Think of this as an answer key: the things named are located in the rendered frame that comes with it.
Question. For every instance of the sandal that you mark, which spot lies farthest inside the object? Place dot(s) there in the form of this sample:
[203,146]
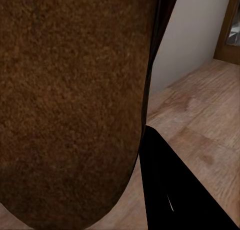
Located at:
[74,87]

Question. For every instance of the door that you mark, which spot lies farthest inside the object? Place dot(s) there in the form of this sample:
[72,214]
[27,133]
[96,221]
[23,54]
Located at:
[228,44]

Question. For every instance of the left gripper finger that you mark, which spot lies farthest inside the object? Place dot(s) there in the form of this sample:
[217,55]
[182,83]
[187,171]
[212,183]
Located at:
[174,197]

